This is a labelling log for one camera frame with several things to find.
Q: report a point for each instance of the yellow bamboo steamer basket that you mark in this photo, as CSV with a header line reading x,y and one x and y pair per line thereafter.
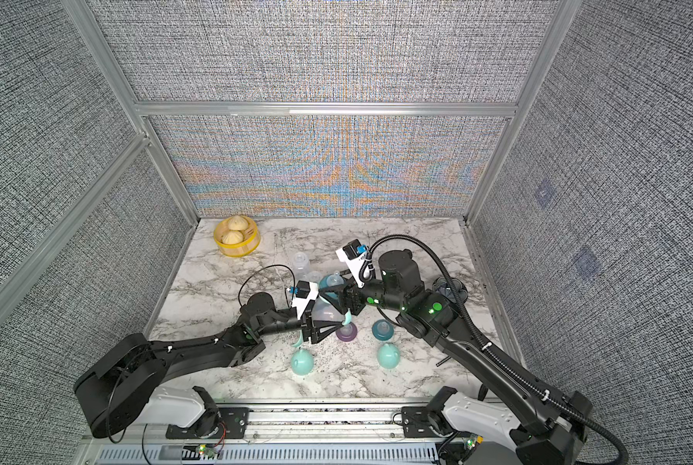
x,y
251,242

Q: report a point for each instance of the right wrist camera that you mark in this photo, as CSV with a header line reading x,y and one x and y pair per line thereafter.
x,y
357,258

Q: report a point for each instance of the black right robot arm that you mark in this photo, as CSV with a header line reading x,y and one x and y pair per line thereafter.
x,y
528,420

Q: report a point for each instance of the aluminium front rail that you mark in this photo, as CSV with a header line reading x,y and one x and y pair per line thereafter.
x,y
320,431

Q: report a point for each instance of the teal nipple collar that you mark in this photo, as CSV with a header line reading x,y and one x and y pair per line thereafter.
x,y
331,280
383,330

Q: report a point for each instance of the upper steamed bun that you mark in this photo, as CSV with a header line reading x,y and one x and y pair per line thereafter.
x,y
237,223

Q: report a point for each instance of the mint cap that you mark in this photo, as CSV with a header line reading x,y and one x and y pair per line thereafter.
x,y
388,356
302,362

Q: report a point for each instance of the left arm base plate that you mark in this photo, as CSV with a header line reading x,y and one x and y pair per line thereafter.
x,y
230,422

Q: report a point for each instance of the clear bottle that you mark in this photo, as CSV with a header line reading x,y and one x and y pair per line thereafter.
x,y
301,265
323,311

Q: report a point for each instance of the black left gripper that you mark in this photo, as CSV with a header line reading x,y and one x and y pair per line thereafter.
x,y
309,329

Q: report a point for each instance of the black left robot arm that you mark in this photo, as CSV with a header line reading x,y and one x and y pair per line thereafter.
x,y
118,388

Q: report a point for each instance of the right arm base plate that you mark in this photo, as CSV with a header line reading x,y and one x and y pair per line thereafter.
x,y
419,422

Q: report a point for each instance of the steamed bun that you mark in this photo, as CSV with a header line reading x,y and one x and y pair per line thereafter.
x,y
233,237
237,223

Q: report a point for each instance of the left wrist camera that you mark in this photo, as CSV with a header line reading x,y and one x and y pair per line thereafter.
x,y
304,296

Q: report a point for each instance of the lower steamed bun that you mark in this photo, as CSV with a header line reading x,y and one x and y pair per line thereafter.
x,y
233,237

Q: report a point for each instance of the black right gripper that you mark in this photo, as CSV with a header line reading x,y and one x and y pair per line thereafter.
x,y
354,294

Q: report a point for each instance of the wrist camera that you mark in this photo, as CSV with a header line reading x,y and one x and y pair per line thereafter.
x,y
304,296
357,258

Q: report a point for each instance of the patterned small bowl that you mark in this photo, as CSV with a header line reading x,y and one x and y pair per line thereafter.
x,y
454,290

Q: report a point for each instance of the purple nipple collar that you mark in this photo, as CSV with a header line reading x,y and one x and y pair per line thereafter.
x,y
347,333

